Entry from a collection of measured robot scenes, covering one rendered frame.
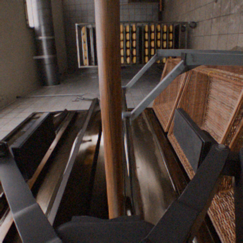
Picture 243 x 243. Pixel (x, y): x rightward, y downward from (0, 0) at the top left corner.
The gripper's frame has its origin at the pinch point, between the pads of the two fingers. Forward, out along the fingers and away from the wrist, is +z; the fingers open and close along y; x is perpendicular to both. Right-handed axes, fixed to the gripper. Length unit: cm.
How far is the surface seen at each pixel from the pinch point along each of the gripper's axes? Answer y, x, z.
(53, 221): -21.0, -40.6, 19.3
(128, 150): 2.4, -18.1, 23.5
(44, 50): -122, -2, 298
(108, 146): -1.3, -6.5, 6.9
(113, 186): -0.9, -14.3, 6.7
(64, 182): -22, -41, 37
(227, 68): 60, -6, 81
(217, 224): 34, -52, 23
